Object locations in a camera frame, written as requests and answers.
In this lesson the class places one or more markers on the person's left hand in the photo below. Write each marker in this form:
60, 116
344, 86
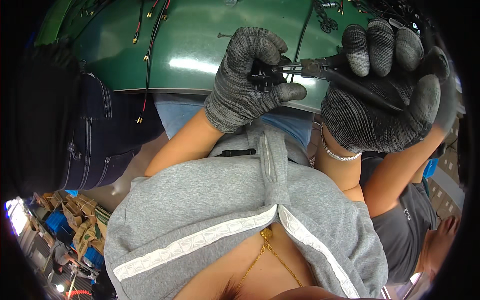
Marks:
232, 86

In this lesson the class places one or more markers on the person's right hand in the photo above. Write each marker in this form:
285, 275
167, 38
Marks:
367, 120

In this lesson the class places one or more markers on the person's legs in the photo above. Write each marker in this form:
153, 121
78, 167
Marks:
176, 116

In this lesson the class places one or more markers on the blue cloth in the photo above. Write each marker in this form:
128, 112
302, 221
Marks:
431, 168

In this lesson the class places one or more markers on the stack of brown cartons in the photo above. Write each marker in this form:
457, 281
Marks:
448, 180

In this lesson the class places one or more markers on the person's body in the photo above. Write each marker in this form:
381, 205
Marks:
210, 195

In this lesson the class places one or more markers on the heap of brown cartons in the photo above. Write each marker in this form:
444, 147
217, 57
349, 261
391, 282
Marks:
80, 221

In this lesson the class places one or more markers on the blue plastic crate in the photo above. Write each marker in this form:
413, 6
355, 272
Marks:
93, 258
57, 222

